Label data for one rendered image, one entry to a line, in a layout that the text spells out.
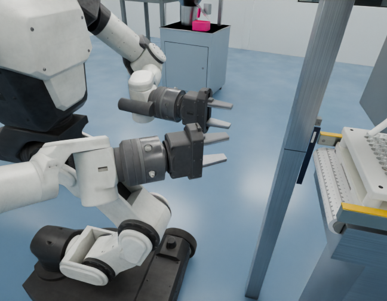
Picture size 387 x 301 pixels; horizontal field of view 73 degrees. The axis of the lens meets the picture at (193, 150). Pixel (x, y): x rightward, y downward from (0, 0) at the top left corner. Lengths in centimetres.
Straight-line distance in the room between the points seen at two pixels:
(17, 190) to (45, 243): 86
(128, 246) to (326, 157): 63
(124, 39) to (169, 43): 218
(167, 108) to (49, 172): 35
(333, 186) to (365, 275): 24
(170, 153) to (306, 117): 41
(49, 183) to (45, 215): 147
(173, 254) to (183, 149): 85
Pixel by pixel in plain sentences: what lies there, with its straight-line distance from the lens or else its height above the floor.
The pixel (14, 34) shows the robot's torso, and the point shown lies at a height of 117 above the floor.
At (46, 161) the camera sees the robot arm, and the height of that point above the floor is 103.
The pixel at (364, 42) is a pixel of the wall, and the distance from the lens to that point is 545.
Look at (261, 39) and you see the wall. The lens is 556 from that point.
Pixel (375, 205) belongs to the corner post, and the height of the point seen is 93.
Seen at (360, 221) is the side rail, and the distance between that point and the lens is 58.
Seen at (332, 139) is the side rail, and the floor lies 91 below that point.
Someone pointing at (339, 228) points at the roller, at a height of 86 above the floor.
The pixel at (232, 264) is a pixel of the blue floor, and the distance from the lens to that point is 152.
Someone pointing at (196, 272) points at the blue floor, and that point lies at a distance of 148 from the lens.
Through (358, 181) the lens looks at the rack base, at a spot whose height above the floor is 91.
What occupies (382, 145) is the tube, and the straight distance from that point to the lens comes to 70.
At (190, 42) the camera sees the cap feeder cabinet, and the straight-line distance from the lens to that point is 298.
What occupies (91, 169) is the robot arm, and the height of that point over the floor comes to 99.
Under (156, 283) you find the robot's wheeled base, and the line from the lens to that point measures 124.
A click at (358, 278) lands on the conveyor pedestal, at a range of 80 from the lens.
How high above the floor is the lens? 127
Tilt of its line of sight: 35 degrees down
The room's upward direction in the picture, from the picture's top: 2 degrees clockwise
